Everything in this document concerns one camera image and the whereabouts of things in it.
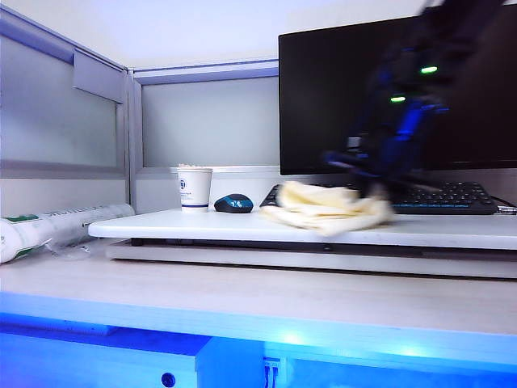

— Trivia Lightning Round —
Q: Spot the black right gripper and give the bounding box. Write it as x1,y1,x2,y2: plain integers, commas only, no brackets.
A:
322,95,449,200

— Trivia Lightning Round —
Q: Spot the cream yellow cloth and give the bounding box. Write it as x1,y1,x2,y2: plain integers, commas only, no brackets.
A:
258,180,397,238

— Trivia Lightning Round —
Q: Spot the black and blue mouse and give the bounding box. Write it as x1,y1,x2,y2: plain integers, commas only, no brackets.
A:
213,193,255,214

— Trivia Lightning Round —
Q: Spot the white paper cup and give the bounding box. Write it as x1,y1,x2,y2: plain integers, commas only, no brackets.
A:
176,162,214,213

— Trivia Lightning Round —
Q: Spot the black computer keyboard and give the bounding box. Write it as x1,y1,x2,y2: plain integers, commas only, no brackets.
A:
258,181,500,216

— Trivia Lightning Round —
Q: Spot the black computer monitor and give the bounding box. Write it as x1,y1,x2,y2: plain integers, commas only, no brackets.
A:
277,3,517,176

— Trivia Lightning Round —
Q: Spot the white desk riser board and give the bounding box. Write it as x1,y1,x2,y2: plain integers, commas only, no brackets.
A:
87,206,517,251

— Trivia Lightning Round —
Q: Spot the grey partition name plate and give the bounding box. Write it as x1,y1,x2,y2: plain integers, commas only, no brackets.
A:
72,48,124,104

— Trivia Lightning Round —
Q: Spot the crumpled clear plastic wrapper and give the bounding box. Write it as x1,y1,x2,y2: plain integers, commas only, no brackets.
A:
48,237,93,260

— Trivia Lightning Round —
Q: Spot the white green wrapped roll package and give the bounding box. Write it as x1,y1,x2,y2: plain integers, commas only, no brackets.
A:
0,202,136,265

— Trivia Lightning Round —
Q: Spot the black keyboard cable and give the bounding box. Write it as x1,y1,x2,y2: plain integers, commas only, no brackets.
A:
490,195,517,215

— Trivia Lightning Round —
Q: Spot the white cable connector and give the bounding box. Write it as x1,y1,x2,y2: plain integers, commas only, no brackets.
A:
262,356,282,388

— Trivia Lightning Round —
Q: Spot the white bracket under table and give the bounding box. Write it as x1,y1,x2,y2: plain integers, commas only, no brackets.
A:
194,336,266,388

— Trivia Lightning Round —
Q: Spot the grey partition corner post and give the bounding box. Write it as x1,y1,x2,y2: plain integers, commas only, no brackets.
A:
120,66,143,208

